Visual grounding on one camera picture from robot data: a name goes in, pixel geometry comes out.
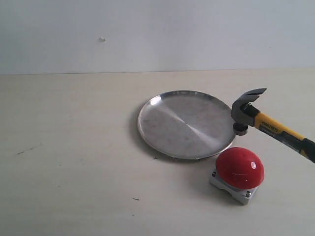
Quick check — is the black yellow claw hammer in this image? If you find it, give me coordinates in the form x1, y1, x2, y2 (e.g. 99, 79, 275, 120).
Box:
231, 88, 315, 162

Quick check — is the red dome push button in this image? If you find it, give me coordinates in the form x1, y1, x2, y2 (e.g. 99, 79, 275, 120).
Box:
216, 147, 265, 189

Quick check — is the grey button base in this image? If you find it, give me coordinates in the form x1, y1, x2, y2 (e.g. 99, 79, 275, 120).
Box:
209, 168, 259, 205

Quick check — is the round steel plate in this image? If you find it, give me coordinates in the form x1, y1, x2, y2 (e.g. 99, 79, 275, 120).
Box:
137, 90, 236, 160

